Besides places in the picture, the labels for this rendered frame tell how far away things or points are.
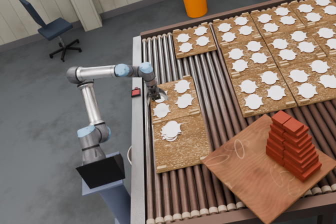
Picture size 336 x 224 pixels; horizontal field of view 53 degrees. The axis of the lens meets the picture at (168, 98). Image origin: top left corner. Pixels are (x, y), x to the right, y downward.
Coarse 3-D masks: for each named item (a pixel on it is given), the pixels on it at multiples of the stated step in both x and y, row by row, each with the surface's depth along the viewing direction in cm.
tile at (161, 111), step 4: (160, 104) 249; (164, 104) 248; (156, 108) 246; (160, 108) 246; (164, 108) 245; (168, 108) 244; (156, 112) 243; (160, 112) 242; (164, 112) 242; (168, 112) 241; (160, 116) 239; (164, 116) 239
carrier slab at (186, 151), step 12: (168, 120) 236; (180, 120) 233; (192, 120) 231; (156, 132) 230; (180, 132) 225; (192, 132) 223; (204, 132) 220; (156, 144) 222; (168, 144) 220; (180, 144) 218; (192, 144) 215; (204, 144) 213; (156, 156) 215; (168, 156) 213; (180, 156) 211; (192, 156) 208; (156, 168) 208; (168, 168) 206
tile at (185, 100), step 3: (183, 96) 249; (186, 96) 248; (189, 96) 248; (180, 99) 248; (183, 99) 247; (186, 99) 246; (189, 99) 245; (192, 99) 245; (177, 102) 246; (180, 102) 245; (183, 102) 244; (186, 102) 244; (189, 102) 243; (180, 105) 243; (183, 105) 242; (186, 105) 242
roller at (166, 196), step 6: (156, 42) 319; (156, 48) 310; (156, 54) 302; (156, 60) 295; (156, 66) 289; (156, 72) 282; (156, 78) 276; (162, 174) 206; (162, 180) 203; (168, 180) 204; (162, 186) 201; (168, 186) 200; (168, 192) 197; (168, 198) 193; (168, 204) 190; (168, 210) 188; (168, 216) 184; (168, 222) 182
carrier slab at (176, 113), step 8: (176, 80) 266; (192, 80) 261; (168, 88) 261; (192, 88) 255; (168, 96) 254; (176, 96) 252; (192, 96) 248; (152, 104) 252; (168, 104) 248; (176, 104) 246; (192, 104) 242; (152, 112) 246; (176, 112) 240; (184, 112) 238; (200, 112) 235; (152, 120) 240
